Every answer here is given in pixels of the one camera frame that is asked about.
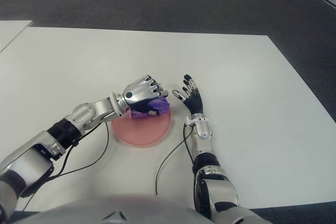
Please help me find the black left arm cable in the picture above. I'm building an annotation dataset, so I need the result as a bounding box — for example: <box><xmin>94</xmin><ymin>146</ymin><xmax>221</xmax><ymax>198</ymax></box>
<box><xmin>22</xmin><ymin>119</ymin><xmax>110</xmax><ymax>213</ymax></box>

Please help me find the purple tissue paper pack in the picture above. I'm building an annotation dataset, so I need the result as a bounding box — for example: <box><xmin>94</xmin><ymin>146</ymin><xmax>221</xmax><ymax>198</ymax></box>
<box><xmin>130</xmin><ymin>97</ymin><xmax>170</xmax><ymax>120</ymax></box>

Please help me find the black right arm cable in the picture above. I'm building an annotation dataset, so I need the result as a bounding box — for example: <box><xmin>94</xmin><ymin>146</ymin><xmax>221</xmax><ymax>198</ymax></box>
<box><xmin>155</xmin><ymin>124</ymin><xmax>197</xmax><ymax>196</ymax></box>

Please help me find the silver robot torso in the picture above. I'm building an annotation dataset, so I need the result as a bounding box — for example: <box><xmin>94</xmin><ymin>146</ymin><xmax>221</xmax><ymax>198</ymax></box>
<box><xmin>10</xmin><ymin>195</ymin><xmax>274</xmax><ymax>224</ymax></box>

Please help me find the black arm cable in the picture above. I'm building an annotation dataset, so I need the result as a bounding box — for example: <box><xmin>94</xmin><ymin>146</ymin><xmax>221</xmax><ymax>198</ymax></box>
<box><xmin>155</xmin><ymin>124</ymin><xmax>197</xmax><ymax>196</ymax></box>
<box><xmin>22</xmin><ymin>119</ymin><xmax>110</xmax><ymax>213</ymax></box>

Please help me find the pink round plate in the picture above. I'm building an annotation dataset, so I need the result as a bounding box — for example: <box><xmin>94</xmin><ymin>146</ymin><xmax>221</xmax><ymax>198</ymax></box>
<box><xmin>111</xmin><ymin>103</ymin><xmax>173</xmax><ymax>147</ymax></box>

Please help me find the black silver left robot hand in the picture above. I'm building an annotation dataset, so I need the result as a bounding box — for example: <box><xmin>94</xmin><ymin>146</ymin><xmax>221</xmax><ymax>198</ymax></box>
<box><xmin>123</xmin><ymin>75</ymin><xmax>170</xmax><ymax>116</ymax></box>

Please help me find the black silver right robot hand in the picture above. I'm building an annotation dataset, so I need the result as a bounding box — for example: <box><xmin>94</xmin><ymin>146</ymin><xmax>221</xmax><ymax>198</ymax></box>
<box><xmin>172</xmin><ymin>73</ymin><xmax>204</xmax><ymax>116</ymax></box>

